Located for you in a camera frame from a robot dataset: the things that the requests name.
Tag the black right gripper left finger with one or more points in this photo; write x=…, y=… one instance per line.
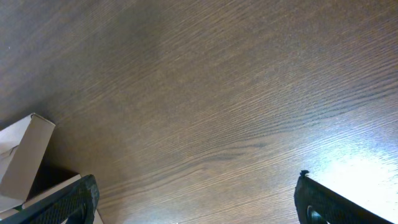
x=69, y=203

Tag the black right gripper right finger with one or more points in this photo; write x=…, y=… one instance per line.
x=316, y=203

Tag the brown cardboard box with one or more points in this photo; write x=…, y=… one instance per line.
x=23, y=145

